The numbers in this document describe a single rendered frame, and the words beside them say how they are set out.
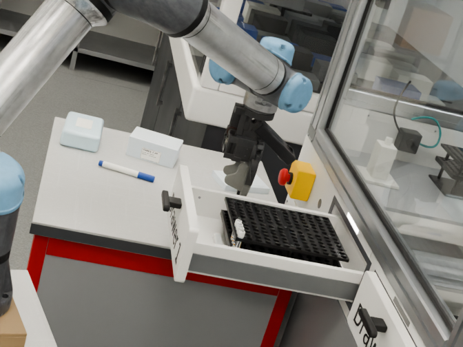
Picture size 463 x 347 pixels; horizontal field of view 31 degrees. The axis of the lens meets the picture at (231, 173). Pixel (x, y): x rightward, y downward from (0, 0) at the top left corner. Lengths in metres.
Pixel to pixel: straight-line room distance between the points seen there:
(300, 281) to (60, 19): 0.62
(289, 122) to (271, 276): 0.95
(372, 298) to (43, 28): 0.71
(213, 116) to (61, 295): 0.80
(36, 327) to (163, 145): 0.83
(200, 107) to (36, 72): 1.04
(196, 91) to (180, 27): 1.00
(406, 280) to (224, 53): 0.49
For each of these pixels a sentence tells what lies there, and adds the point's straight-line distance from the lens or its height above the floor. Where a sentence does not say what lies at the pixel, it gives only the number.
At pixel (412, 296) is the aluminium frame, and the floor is 0.98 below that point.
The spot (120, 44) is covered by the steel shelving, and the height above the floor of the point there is 0.15.
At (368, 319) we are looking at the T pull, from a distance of 1.39.
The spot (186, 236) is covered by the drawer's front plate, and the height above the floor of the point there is 0.91.
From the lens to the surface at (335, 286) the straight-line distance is 1.57.
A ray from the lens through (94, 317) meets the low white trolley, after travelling 1.84.
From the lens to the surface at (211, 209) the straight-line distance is 1.72.
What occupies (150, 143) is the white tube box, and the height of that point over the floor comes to 0.81.
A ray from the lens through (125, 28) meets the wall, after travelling 5.77.
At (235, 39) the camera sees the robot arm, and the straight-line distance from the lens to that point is 1.45.
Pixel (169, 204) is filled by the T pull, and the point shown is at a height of 0.91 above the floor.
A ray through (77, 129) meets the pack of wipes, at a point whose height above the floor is 0.80.
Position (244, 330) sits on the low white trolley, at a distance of 1.88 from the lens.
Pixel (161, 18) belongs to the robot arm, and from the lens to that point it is 1.35.
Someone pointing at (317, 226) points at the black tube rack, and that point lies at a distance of 1.68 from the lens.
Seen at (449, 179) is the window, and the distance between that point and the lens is 1.37.
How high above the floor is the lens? 1.55
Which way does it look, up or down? 21 degrees down
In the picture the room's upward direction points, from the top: 17 degrees clockwise
